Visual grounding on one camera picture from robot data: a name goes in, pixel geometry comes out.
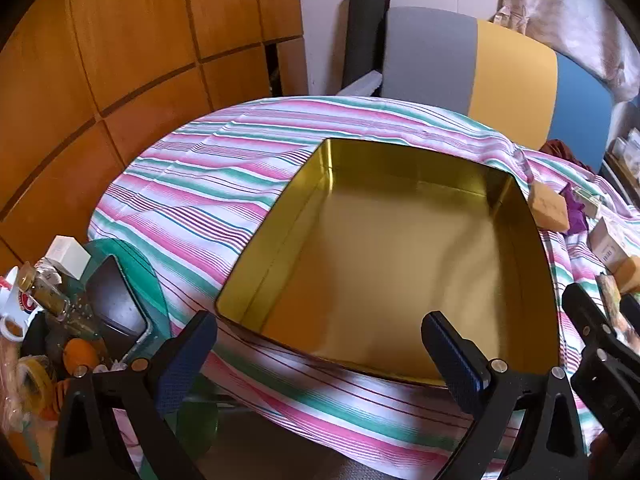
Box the pink green striped blanket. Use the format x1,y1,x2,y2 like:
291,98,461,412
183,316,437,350
86,95,640,480

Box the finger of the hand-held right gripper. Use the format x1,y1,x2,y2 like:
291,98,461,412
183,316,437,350
620,294,640,346
562,284,618,356

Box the purple cloth pouch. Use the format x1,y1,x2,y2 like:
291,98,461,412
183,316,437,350
560,182,592,235

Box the gold metal tin box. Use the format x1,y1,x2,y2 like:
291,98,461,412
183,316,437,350
215,137,561,387

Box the pink yellow plastic packet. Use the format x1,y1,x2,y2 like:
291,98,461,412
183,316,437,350
597,272,626,323

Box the small green white box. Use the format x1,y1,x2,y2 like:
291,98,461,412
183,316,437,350
572,187,603,218

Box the pale patterned curtain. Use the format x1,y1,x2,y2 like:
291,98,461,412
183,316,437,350
492,0,640,106

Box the white boxes on shelf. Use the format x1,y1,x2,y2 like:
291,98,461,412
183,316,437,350
612,129,640,171

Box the clear glass bottle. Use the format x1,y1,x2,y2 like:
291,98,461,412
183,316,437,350
20,262,71,318

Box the orange round object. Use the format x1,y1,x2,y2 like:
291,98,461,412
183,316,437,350
65,340,99,369

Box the dark tablet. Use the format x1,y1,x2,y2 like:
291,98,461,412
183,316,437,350
85,255,151,356

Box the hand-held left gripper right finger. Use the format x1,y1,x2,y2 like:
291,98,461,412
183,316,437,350
421,311,588,480

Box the black rolled mat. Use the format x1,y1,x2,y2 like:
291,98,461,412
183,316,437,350
342,0,388,96

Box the wooden wardrobe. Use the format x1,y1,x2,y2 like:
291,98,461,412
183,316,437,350
0,0,308,281

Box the white mug red label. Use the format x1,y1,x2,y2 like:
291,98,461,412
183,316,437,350
0,267,42,342

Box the maroon cloth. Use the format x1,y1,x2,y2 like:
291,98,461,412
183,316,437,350
542,139,593,168

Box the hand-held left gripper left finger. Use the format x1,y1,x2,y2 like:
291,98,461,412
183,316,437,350
50,310,219,480

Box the cream printed box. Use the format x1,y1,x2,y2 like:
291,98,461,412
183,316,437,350
587,217,631,263

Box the green plastic stool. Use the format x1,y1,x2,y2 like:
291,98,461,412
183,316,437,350
82,239,221,480

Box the white plank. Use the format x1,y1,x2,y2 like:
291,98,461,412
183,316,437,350
340,71,383,97

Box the yellow tape roll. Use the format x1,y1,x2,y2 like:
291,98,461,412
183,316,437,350
17,355,54,402

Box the wooden shelf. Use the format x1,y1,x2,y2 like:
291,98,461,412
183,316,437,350
602,127,640,196

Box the grey yellow blue headboard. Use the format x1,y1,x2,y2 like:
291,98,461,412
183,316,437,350
381,6,615,173

